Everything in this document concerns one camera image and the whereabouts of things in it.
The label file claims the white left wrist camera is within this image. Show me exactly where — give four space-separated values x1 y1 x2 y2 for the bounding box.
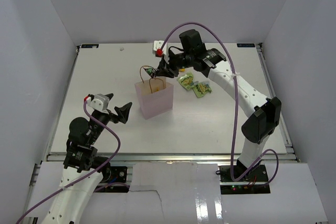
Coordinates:
84 94 110 113

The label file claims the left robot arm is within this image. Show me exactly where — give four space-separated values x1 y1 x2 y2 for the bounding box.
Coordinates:
42 93 132 223

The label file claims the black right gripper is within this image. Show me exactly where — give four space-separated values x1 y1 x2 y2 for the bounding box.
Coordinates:
157 49 195 78

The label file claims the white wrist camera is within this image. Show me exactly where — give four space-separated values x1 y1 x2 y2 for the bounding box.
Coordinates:
84 94 110 113
152 40 167 58

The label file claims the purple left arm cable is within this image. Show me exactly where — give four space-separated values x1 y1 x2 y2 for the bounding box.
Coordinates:
15 100 122 224

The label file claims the aluminium frame rail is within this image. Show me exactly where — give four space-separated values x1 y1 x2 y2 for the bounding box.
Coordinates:
47 153 297 163

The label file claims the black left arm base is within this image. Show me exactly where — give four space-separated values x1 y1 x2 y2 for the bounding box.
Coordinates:
101 166 128 184

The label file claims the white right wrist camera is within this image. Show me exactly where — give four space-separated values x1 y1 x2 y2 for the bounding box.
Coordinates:
152 40 167 58

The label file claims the green Himalaya snack packet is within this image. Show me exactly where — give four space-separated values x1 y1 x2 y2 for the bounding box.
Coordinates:
177 72 198 90
192 81 212 98

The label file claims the pink paper bag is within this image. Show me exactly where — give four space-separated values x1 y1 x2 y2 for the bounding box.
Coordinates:
134 65 174 120

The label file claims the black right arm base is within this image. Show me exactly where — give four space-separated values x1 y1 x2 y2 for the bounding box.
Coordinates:
216 163 266 183

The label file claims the purple M&M packet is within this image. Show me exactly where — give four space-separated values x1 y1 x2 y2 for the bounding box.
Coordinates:
143 67 158 78

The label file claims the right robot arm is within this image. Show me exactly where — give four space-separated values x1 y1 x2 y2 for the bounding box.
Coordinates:
152 29 281 182

